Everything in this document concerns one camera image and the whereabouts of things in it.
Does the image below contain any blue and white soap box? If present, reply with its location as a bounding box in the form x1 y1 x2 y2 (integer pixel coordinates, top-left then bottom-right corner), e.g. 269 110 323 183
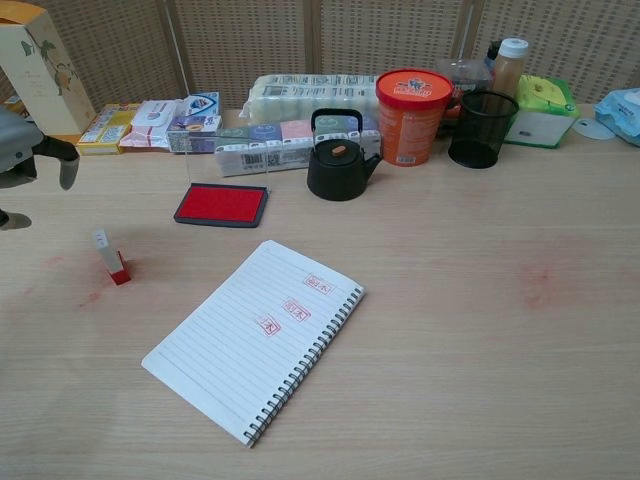
180 91 221 121

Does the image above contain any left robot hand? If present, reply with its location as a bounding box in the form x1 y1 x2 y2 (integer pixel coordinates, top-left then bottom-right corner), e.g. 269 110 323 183
0 107 81 232

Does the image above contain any purple small box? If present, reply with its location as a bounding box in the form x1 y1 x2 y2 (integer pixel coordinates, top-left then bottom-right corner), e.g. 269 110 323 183
166 114 223 154

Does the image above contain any green tissue pack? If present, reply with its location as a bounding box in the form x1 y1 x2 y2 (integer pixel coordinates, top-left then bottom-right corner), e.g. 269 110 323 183
503 74 581 150

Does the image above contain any brown bottle white cap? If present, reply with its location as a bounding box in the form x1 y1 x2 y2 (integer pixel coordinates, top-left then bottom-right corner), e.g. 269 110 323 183
492 37 530 96

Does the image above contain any light blue wet wipes pack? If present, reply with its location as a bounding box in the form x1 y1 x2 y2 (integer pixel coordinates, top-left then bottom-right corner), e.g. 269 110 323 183
593 88 640 141

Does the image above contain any red ink pad clear lid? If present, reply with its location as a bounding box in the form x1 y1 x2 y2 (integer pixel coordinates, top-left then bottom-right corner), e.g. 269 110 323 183
173 133 274 230

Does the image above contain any white round plastic lid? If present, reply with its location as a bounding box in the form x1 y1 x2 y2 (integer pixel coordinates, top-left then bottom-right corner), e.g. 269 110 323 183
572 117 617 141

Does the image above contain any white red stamp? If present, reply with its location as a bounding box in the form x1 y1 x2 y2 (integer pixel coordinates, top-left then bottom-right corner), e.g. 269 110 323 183
91 228 133 286

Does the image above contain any orange instant noodle cup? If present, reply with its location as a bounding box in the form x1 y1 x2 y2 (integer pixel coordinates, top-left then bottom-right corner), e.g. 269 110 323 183
375 68 455 167

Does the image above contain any pink wet wipes pack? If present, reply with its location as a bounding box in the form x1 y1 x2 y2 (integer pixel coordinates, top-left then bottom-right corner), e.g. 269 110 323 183
119 98 187 151

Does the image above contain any dark bottle black cap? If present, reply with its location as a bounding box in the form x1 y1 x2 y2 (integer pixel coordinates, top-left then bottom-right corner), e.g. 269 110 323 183
483 39 503 74

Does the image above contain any multicolour pocket tissue row pack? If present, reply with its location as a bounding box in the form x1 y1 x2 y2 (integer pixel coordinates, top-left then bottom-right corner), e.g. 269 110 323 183
214 118 381 179

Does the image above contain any black teapot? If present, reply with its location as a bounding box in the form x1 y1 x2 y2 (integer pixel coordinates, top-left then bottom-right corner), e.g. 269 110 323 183
306 108 385 202

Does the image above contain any black mesh pen holder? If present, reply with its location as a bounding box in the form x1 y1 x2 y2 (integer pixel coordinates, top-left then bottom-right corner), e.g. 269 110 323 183
447 90 520 170

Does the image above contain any large clear tissue pack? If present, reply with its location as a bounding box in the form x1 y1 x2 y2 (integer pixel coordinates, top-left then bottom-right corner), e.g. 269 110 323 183
242 73 381 126

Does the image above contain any white spiral notebook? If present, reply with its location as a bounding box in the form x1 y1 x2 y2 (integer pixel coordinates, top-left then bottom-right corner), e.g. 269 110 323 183
141 239 365 449

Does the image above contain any tall cream gift box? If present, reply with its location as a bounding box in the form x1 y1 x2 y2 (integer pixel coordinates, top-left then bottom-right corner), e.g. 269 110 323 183
0 1 97 148

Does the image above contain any woven folding screen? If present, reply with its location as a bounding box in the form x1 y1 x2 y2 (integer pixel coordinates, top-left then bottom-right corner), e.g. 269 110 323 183
0 0 640 111

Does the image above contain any clear plastic food container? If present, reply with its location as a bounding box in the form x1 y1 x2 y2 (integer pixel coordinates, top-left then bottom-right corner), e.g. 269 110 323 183
434 57 494 139

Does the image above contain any yellow flat box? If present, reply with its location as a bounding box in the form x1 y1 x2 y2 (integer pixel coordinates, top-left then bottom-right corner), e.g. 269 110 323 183
76 103 142 155

